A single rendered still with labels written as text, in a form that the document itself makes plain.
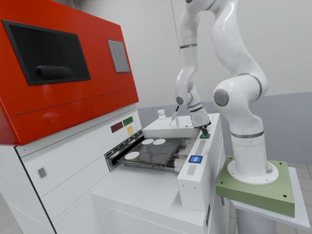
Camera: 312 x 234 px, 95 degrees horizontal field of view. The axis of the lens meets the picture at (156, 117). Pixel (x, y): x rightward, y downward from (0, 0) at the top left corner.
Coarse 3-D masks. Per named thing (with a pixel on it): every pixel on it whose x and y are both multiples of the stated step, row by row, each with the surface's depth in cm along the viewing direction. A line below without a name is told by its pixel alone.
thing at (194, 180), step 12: (204, 144) 80; (216, 144) 95; (204, 156) 68; (192, 168) 62; (204, 168) 60; (180, 180) 57; (192, 180) 54; (204, 180) 58; (180, 192) 59; (192, 192) 56; (204, 192) 57; (192, 204) 58; (204, 204) 55
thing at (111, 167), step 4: (136, 136) 122; (140, 136) 125; (132, 140) 115; (136, 140) 120; (128, 144) 111; (120, 148) 105; (124, 148) 107; (116, 152) 99; (120, 152) 103; (112, 156) 96; (108, 160) 93; (108, 164) 94; (116, 164) 99; (112, 168) 96
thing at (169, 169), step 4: (124, 164) 102; (128, 164) 101; (132, 164) 99; (136, 164) 97; (140, 164) 95; (144, 168) 94; (148, 168) 93; (152, 168) 91; (156, 168) 89; (160, 168) 88; (164, 168) 86; (168, 168) 85; (172, 168) 83; (176, 172) 83
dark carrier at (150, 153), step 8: (144, 144) 113; (152, 144) 109; (160, 144) 106; (168, 144) 103; (176, 144) 100; (128, 152) 105; (144, 152) 99; (152, 152) 97; (160, 152) 94; (168, 152) 92; (128, 160) 93; (136, 160) 91; (144, 160) 89; (152, 160) 87; (160, 160) 85
